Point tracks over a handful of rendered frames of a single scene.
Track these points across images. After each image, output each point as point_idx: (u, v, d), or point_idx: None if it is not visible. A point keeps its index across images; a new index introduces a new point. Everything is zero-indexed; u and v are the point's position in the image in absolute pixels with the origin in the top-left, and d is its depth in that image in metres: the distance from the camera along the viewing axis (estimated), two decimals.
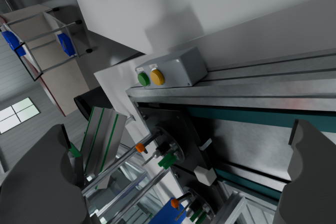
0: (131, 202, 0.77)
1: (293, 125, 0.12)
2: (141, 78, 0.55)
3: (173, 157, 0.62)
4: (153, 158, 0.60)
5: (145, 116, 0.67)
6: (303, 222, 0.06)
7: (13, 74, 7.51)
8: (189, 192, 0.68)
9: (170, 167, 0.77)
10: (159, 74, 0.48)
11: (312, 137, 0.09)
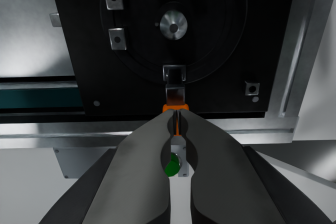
0: None
1: (177, 116, 0.13)
2: (165, 171, 0.31)
3: None
4: (171, 20, 0.14)
5: (243, 89, 0.24)
6: (214, 205, 0.07)
7: None
8: None
9: None
10: None
11: (195, 123, 0.11)
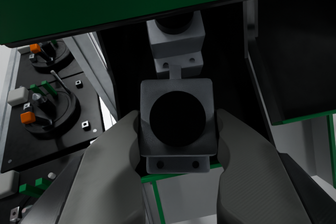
0: None
1: None
2: None
3: (36, 196, 0.38)
4: (24, 208, 0.32)
5: None
6: (241, 205, 0.07)
7: None
8: (46, 125, 0.48)
9: (100, 129, 0.49)
10: None
11: (230, 123, 0.11)
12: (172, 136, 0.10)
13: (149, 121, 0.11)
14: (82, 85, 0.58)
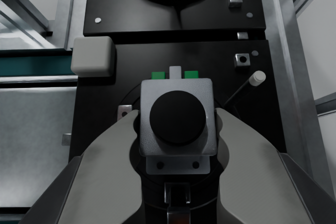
0: None
1: None
2: None
3: None
4: None
5: None
6: (241, 205, 0.07)
7: None
8: None
9: (260, 17, 0.26)
10: None
11: (230, 123, 0.11)
12: (172, 135, 0.10)
13: (149, 121, 0.11)
14: None
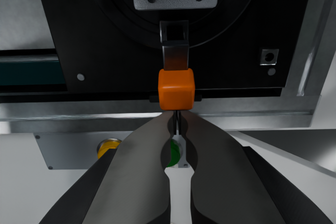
0: None
1: (177, 116, 0.13)
2: None
3: None
4: None
5: (257, 59, 0.20)
6: (214, 205, 0.07)
7: None
8: None
9: None
10: None
11: (194, 123, 0.11)
12: None
13: None
14: None
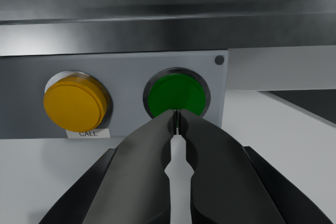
0: None
1: (177, 116, 0.13)
2: None
3: None
4: None
5: None
6: (214, 205, 0.07)
7: None
8: None
9: None
10: (53, 114, 0.15)
11: (194, 123, 0.11)
12: None
13: None
14: None
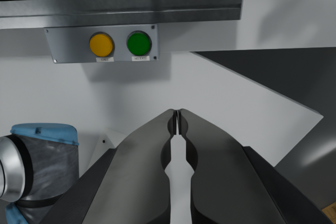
0: None
1: (177, 116, 0.13)
2: (137, 48, 0.37)
3: None
4: None
5: None
6: (214, 205, 0.07)
7: None
8: None
9: None
10: (92, 49, 0.38)
11: (195, 123, 0.11)
12: None
13: None
14: None
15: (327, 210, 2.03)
